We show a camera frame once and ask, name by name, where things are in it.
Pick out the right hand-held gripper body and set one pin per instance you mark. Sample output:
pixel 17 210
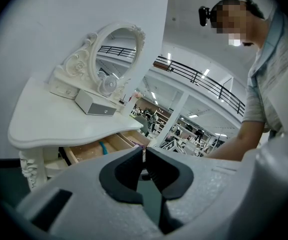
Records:
pixel 173 147

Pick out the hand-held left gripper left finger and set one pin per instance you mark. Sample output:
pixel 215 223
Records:
pixel 123 179

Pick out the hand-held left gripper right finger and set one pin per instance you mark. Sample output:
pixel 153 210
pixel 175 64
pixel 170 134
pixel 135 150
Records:
pixel 171 179

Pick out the table drawer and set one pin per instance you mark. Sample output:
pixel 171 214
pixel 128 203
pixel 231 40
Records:
pixel 88 151
pixel 136 136

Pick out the white dressing table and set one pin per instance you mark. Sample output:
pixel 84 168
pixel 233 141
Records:
pixel 59 119

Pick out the person's right forearm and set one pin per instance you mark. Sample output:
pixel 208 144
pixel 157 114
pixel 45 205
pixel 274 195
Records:
pixel 236 144

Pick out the long white shelf rack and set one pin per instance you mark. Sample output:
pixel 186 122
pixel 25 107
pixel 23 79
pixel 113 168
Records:
pixel 191 144

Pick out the purple cloth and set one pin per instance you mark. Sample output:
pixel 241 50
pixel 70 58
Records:
pixel 140 143

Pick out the teal item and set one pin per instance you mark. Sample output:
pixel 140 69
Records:
pixel 103 147

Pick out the grey armchair with black legs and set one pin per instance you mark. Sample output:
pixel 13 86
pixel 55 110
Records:
pixel 142 124

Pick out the pink flowers in white vase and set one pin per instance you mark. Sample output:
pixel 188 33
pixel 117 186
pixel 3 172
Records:
pixel 137 95

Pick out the dark drink cup with straw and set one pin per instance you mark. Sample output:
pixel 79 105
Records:
pixel 122 100

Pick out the black railing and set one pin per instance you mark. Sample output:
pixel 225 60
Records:
pixel 203 80

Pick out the white grey jewelry box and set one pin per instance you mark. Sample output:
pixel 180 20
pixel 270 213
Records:
pixel 96 107

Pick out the small white desk fan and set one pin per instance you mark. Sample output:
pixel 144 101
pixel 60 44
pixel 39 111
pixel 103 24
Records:
pixel 108 85

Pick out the person's striped grey shirt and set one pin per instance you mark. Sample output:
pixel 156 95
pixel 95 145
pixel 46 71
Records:
pixel 276 79

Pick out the white ornate oval mirror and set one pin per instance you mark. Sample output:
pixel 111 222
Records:
pixel 79 64

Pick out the person's head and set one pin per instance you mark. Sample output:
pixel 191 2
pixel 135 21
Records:
pixel 233 21

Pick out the black head camera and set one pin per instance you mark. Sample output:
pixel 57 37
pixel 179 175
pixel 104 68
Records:
pixel 204 15

